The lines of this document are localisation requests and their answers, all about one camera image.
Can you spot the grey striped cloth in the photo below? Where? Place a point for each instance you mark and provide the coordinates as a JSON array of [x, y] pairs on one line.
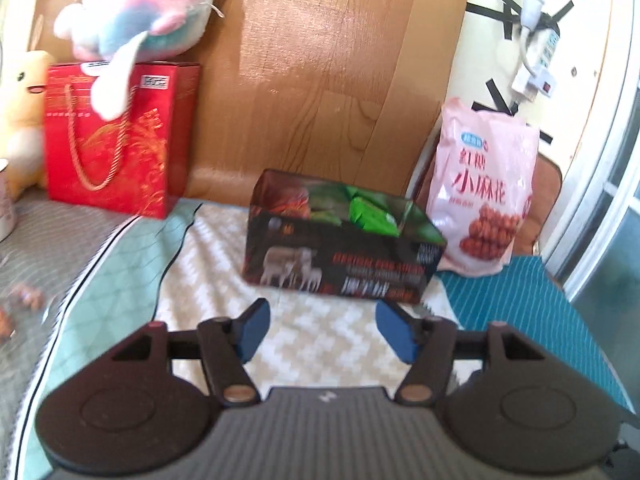
[[45, 240]]

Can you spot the white power strip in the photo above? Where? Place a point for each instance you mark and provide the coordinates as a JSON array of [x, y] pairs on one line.
[[537, 60]]

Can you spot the yellow plush toy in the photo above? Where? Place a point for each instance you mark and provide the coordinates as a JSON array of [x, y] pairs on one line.
[[22, 120]]

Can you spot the white zigzag blanket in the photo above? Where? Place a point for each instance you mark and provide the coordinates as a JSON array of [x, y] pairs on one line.
[[310, 325]]

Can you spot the red gift bag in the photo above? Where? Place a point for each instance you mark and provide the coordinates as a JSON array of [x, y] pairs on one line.
[[125, 140]]

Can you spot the mint green checked cloth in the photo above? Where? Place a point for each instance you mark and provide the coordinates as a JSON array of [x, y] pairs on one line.
[[125, 270]]

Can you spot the green snack packet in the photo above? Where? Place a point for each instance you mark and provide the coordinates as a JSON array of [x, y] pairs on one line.
[[327, 202], [375, 215]]

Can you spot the scattered brown snack pieces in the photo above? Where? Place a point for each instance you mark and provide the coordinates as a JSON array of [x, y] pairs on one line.
[[22, 302]]

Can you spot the pink snack bag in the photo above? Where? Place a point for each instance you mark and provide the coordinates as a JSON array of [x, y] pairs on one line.
[[485, 195]]

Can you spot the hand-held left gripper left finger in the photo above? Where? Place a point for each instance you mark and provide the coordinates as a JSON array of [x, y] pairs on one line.
[[252, 332]]

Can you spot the pink and blue plush dolphin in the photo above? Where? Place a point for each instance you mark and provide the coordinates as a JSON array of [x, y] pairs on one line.
[[145, 15]]

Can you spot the black printed cardboard box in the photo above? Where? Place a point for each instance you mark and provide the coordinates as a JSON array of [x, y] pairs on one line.
[[340, 260]]

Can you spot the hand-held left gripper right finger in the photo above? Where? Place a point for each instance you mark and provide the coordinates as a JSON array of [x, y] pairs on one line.
[[395, 332]]

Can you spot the teal striped cloth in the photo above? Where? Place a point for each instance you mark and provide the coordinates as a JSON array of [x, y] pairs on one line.
[[525, 325]]

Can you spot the black tape strips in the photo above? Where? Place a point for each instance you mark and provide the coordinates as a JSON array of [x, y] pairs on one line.
[[505, 10]]

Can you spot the brown cushion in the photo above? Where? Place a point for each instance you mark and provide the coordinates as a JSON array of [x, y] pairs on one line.
[[545, 200]]

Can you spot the white cup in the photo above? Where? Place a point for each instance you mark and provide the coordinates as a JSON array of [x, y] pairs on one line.
[[6, 200]]

